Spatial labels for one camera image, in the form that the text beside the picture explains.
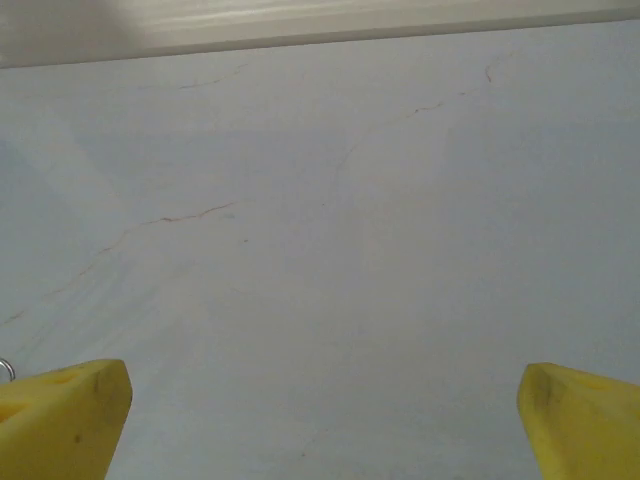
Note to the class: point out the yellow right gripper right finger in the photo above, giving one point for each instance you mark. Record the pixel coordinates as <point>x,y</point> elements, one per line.
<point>585,430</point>

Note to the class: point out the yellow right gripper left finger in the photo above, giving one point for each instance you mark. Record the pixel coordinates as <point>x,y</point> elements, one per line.
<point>60,425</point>

